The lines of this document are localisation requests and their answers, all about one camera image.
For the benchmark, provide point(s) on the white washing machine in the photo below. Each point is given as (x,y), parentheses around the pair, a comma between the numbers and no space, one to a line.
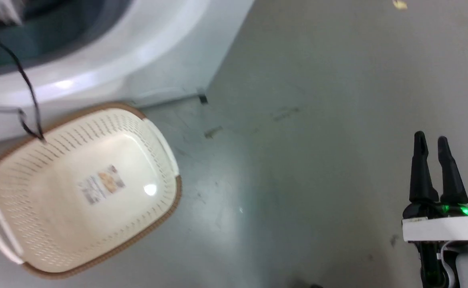
(145,48)

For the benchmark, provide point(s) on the small yellow scrap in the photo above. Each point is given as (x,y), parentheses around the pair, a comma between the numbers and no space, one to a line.
(400,4)

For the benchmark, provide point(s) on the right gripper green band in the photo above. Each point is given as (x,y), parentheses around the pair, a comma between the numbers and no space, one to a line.
(446,228)

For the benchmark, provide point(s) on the black washing machine foot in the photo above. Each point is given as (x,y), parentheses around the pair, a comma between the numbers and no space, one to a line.
(203,98)

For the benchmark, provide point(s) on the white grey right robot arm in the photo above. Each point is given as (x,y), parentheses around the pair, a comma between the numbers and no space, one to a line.
(466,266)

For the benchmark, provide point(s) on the cream perforated laundry basket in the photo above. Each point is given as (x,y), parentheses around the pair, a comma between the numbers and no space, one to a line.
(57,224)

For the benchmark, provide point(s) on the printed paper label sticker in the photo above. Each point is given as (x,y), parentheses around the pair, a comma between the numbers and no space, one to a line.
(102,184)

